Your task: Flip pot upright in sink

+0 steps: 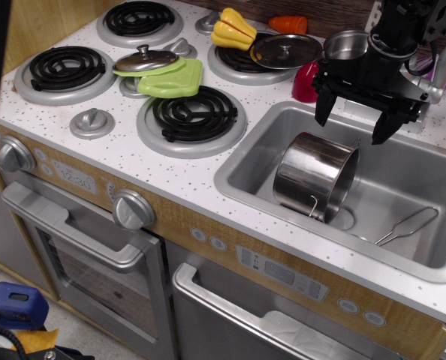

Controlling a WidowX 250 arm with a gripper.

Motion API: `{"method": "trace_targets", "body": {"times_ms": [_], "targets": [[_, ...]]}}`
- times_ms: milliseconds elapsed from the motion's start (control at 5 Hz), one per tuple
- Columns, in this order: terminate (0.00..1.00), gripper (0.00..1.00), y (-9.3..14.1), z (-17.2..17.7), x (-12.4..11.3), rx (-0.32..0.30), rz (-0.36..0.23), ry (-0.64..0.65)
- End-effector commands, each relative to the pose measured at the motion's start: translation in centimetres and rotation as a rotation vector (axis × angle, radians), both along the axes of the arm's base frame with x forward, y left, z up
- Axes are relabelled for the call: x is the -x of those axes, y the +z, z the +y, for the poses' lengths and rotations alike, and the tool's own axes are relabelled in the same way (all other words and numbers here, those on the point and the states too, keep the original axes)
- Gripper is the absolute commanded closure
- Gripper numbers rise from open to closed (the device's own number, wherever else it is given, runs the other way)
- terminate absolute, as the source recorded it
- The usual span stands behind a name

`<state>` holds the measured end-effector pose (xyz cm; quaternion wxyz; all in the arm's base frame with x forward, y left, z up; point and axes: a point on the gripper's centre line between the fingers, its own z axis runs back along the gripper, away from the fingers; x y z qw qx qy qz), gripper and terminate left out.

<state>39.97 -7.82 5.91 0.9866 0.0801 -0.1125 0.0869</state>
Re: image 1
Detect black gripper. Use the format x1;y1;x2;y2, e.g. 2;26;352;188
312;34;430;145

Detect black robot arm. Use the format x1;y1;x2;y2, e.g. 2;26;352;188
312;1;446;145

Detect small steel pot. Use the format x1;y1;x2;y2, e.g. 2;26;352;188
324;30;368;60

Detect steel pot lying sideways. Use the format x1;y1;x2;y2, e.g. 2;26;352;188
273;132;361;224

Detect grey toy sink basin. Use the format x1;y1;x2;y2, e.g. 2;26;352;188
215;101;446;283

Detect red toy cup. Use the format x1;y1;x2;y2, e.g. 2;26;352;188
291;61;319;104

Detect purple toy item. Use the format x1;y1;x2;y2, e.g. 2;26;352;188
411;55;446;90

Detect flat steel lid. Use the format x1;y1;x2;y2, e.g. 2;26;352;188
250;34;323;70

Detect silver toy faucet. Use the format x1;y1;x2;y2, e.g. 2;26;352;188
410;47;446;104

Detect orange toy carrot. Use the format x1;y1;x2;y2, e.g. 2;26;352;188
268;16;308;35

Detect back right black burner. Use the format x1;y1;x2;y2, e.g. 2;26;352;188
207;45;297;86

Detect black burner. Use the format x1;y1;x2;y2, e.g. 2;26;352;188
136;86;247;159
96;1;183;49
207;45;297;86
14;46;116;107

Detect yellow toy bell pepper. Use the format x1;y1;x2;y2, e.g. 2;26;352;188
210;7;258;51

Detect front centre black burner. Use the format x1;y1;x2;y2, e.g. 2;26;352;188
136;86;247;159

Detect grey stovetop knob back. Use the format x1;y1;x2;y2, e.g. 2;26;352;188
195;10;220;35

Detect grey stovetop knob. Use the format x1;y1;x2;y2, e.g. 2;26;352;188
69;108;115;140
195;10;220;35
163;37;197;59

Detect green plastic cutting board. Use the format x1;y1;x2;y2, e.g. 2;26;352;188
113;58;203;99

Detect dishwasher control panel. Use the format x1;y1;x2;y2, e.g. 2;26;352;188
235;245;329;302

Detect grey stovetop knob middle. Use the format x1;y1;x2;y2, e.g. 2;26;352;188
163;37;197;59

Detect domed steel lid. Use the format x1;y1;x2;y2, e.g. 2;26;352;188
115;44;179;72

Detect grey knob under board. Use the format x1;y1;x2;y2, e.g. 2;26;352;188
119;76;149;99

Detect back left black burner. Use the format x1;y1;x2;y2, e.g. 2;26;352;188
96;1;183;49

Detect right oven dial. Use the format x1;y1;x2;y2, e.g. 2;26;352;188
112;189;156;230

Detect oven dial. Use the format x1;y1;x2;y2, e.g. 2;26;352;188
0;135;36;173
112;189;156;230

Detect toy dishwasher door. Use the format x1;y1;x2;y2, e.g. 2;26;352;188
172;262;402;359

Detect grey stovetop knob front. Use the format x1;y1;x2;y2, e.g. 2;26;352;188
69;108;115;140

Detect oven clock display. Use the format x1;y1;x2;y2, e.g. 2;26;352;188
51;160;97;194

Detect toy oven door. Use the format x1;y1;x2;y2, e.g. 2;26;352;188
2;181;176;359

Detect far left black burner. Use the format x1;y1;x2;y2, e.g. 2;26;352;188
14;46;116;107

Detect left oven dial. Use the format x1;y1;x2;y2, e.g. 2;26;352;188
0;135;36;173

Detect blue clamp tool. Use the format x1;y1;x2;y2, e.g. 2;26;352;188
0;282;49;330

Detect wire handled steel utensil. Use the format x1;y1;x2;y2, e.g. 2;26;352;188
353;206;439;247

